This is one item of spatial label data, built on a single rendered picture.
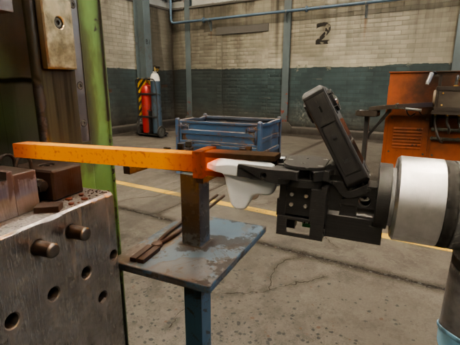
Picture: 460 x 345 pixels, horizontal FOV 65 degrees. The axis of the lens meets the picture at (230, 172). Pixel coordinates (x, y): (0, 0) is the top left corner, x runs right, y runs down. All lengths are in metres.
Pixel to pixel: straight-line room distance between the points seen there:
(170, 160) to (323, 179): 0.20
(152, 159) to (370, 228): 0.28
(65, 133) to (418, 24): 7.32
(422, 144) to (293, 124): 4.97
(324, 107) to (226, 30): 8.86
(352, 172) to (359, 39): 7.65
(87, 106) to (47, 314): 0.56
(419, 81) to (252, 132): 1.75
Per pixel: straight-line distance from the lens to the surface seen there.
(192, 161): 0.45
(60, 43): 1.00
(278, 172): 0.39
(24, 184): 0.77
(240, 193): 0.43
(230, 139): 4.33
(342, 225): 0.42
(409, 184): 0.39
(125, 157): 0.52
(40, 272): 0.76
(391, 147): 3.82
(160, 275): 0.94
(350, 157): 0.40
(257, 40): 8.85
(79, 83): 1.06
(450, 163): 0.42
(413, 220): 0.39
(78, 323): 0.87
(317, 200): 0.40
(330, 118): 0.40
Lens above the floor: 1.15
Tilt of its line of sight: 14 degrees down
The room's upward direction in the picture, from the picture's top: straight up
